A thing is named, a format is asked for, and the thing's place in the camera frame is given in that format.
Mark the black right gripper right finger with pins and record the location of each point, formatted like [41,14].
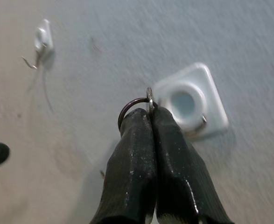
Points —
[178,172]

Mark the square white wall hook plate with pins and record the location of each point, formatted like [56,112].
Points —
[209,81]

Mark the silver metal key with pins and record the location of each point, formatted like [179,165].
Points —
[150,98]

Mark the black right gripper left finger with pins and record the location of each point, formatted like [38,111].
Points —
[132,168]

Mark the small white adhesive wall hook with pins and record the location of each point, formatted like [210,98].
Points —
[43,37]

